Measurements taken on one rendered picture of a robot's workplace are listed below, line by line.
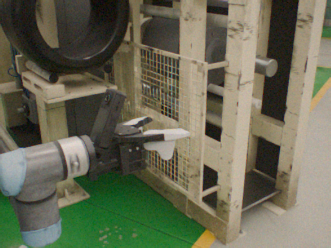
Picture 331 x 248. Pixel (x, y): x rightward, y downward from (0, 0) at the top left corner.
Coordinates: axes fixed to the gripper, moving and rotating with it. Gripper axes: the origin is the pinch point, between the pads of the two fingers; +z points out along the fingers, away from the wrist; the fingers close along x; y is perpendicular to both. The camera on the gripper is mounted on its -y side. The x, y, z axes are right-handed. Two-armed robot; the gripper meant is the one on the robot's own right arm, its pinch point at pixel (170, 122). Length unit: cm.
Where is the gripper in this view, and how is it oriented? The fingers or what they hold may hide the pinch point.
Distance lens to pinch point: 82.3
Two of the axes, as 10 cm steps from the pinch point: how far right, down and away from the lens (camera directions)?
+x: 5.3, 2.0, -8.2
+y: 0.7, 9.6, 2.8
